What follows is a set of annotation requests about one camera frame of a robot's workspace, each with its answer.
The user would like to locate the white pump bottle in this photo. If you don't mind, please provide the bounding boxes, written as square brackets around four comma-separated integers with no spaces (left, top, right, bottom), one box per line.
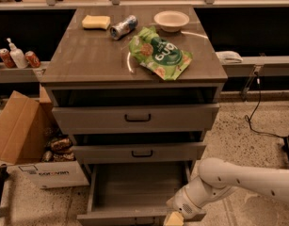
[7,38,28,69]

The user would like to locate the grey drawer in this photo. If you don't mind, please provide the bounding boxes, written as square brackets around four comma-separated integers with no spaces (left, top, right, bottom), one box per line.
[77,161,190,226]
[53,104,219,135]
[72,142,206,164]

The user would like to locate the red soda can left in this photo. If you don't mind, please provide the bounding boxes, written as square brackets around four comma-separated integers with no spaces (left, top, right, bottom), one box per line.
[0,48,15,69]

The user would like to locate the folded white cloth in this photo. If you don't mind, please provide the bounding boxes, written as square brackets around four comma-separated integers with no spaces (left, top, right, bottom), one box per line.
[216,51,243,64]

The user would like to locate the snack packets in box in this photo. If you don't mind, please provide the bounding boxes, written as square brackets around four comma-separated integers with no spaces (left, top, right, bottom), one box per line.
[41,137,75,162]

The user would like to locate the black power cable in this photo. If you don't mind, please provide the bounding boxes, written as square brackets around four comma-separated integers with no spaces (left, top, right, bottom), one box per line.
[244,75,288,139]

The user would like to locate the red soda can right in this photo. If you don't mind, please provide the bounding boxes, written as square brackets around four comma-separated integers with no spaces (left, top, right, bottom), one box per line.
[24,51,41,68]

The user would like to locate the yellow sponge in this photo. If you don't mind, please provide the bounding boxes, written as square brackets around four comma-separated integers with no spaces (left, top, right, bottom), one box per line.
[82,15,110,30]

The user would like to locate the brown cardboard box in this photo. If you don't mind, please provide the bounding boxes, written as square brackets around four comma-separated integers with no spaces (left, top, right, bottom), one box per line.
[0,90,56,165]

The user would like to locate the grey top drawer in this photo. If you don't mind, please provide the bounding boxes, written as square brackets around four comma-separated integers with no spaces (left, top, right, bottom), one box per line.
[53,104,219,135]

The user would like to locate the silver blue soda can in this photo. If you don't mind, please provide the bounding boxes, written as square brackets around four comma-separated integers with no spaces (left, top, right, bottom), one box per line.
[110,15,137,40]

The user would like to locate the grey metal shelf rail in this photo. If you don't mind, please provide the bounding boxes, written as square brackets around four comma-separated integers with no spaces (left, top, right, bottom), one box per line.
[0,61,49,84]

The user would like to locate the white printed cardboard box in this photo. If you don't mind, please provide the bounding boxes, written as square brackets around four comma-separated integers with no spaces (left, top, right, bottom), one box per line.
[18,161,89,189]

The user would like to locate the grey middle drawer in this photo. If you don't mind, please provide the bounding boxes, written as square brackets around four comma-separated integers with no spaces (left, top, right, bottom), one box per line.
[72,142,206,164]

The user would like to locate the green snack bag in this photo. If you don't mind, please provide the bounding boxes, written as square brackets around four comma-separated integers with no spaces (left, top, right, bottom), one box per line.
[129,26,193,80]

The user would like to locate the grey bottom drawer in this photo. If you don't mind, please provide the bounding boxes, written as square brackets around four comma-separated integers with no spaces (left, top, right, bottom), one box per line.
[77,161,190,226]

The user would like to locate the grey three-drawer cabinet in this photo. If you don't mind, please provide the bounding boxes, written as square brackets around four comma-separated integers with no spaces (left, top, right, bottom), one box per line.
[41,6,227,182]

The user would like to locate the white paper bowl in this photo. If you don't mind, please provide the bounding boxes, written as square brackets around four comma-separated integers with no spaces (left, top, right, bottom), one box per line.
[154,10,189,32]

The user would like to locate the red soda can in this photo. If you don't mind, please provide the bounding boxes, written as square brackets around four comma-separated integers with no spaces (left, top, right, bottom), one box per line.
[0,48,15,69]
[24,51,41,68]

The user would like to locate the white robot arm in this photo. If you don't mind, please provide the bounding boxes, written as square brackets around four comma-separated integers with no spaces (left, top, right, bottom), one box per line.
[164,158,289,226]

